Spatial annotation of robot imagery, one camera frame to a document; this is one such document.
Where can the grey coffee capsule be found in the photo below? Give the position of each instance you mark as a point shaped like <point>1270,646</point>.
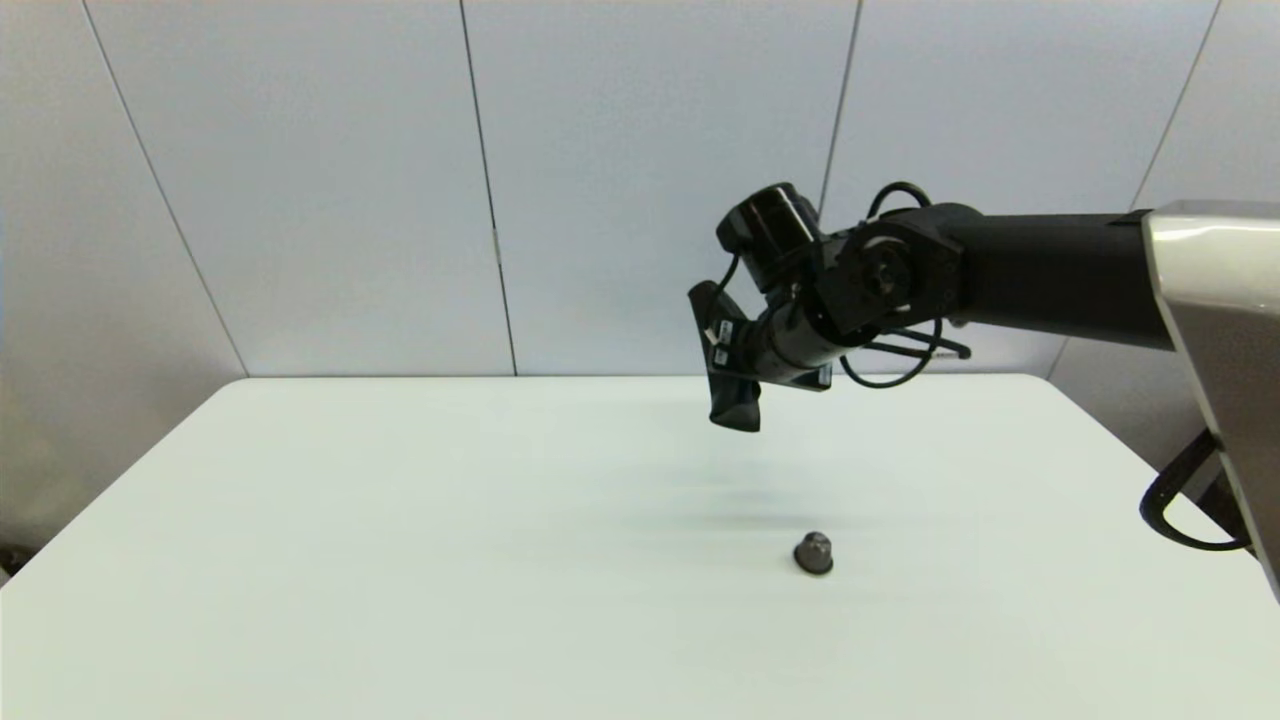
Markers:
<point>813,555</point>

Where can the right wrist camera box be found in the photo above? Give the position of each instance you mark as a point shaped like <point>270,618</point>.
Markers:
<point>815,378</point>

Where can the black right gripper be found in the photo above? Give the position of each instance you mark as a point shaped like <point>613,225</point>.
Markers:
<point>765,352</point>

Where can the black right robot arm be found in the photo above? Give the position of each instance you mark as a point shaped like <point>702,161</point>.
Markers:
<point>1050,275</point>

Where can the black glasses case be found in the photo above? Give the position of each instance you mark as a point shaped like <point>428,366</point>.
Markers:
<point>735,410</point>

